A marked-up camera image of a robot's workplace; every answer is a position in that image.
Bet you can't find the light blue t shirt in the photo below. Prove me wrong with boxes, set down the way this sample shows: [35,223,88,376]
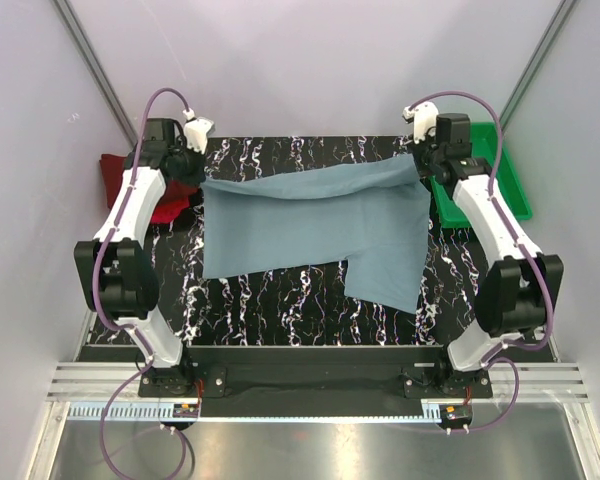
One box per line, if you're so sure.
[202,154,430,313]

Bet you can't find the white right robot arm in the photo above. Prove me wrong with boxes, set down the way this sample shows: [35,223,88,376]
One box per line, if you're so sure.
[403,102,564,397]

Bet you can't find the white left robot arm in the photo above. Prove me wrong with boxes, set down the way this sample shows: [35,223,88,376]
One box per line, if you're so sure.
[74,110,214,397]

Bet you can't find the green plastic bin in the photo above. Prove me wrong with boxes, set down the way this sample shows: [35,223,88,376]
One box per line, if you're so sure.
[432,122,533,229]

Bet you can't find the bright red folded t shirt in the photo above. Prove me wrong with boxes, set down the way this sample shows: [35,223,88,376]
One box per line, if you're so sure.
[150,180,198,225]

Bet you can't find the dark red folded t shirt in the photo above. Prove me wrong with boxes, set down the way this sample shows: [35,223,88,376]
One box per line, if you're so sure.
[99,154,126,210]

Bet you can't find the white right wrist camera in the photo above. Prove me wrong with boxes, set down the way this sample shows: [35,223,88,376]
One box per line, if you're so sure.
[402,101,439,144]

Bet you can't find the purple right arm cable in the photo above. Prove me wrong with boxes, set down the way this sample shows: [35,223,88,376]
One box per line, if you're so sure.
[404,90,554,434]

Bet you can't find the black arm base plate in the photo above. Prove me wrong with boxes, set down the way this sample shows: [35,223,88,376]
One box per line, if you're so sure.
[139,364,493,400]

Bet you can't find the aluminium front rail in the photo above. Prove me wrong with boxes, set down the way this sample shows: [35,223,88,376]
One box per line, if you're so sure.
[47,362,588,403]

